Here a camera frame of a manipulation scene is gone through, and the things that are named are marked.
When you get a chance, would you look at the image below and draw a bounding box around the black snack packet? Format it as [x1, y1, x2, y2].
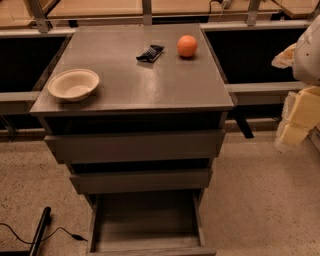
[136, 45, 164, 63]

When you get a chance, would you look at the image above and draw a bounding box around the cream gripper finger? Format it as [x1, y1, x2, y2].
[271, 43, 296, 69]
[275, 86, 320, 147]

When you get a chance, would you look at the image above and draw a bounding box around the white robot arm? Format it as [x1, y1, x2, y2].
[271, 16, 320, 150]

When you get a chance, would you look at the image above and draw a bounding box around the black bar on floor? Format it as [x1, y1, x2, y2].
[0, 207, 51, 256]

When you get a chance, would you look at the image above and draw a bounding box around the orange fruit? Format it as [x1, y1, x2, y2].
[177, 35, 198, 58]

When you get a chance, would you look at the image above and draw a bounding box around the grey metal rail frame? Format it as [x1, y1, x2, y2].
[1, 0, 319, 138]

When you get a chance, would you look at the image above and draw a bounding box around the grey drawer cabinet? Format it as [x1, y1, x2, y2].
[29, 23, 235, 256]

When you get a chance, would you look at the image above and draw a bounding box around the grey open bottom drawer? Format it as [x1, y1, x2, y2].
[86, 190, 216, 256]

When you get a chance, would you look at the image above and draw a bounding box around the grey middle drawer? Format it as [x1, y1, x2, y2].
[70, 168, 212, 194]

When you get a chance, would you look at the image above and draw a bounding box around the grey top drawer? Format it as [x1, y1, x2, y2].
[45, 130, 225, 164]

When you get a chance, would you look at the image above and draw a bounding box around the black cable on floor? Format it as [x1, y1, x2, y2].
[0, 222, 88, 245]

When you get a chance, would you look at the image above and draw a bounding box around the wooden back tabletop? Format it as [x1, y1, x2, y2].
[0, 0, 319, 27]

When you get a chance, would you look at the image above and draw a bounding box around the white paper bowl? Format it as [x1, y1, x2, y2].
[48, 69, 100, 102]

